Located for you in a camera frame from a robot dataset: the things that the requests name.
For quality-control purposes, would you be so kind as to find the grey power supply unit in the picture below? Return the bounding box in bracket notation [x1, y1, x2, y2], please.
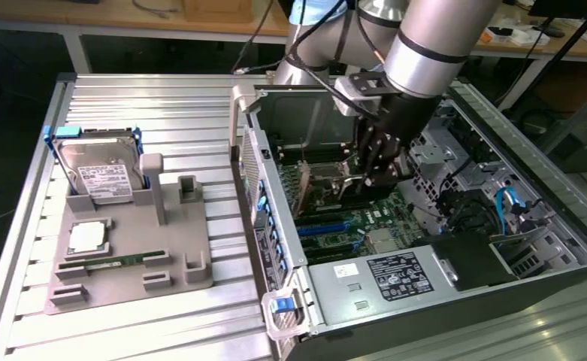
[306, 246, 459, 326]

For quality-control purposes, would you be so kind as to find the blue SATA wire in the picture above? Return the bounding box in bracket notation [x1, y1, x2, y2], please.
[493, 186, 529, 237]

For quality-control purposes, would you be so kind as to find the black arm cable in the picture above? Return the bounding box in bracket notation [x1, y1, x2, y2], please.
[283, 0, 383, 123]

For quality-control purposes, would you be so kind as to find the black open PC case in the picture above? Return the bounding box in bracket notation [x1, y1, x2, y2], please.
[227, 77, 587, 361]

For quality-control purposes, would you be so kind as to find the silver chipset heat sink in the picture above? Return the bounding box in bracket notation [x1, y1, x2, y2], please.
[366, 229, 406, 253]

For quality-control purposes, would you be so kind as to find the silver CPU chip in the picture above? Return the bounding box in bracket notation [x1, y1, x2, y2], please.
[67, 222, 110, 253]

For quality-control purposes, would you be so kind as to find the hard disk with blue carrier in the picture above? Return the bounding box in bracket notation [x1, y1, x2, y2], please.
[42, 123, 154, 206]

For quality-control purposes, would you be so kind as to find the wooden desk with clutter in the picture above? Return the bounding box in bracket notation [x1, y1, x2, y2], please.
[466, 14, 587, 110]

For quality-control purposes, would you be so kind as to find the black slanted pole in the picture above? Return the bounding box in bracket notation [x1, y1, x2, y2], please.
[493, 0, 587, 110]

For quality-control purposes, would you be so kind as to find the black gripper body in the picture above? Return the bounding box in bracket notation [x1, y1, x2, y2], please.
[361, 92, 445, 151]

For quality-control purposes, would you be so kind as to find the black expansion slot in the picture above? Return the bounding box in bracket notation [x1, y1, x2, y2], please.
[302, 242, 358, 264]

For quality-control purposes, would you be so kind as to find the green motherboard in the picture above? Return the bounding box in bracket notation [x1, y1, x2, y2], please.
[273, 142, 425, 264]

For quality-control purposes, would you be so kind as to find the grey printed parts rack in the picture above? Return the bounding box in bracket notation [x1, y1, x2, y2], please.
[42, 152, 214, 316]

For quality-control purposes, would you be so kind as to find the brown cardboard box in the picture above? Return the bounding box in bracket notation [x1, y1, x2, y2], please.
[181, 0, 254, 24]

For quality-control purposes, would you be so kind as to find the green RAM stick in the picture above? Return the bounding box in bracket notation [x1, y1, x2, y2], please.
[59, 252, 167, 271]

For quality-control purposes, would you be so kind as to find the thin cable with metal plug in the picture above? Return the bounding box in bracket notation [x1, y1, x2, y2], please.
[230, 0, 278, 76]

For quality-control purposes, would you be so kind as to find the blue expansion slot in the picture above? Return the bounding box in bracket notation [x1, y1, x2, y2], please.
[297, 220, 353, 236]

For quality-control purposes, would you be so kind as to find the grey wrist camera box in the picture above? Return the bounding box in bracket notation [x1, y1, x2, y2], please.
[333, 73, 390, 116]

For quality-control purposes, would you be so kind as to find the Nvidia Quadro graphics card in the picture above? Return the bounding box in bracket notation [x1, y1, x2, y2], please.
[290, 159, 401, 218]

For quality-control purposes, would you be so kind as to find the wooden desk with white legs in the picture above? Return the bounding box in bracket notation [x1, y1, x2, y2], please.
[0, 0, 294, 74]

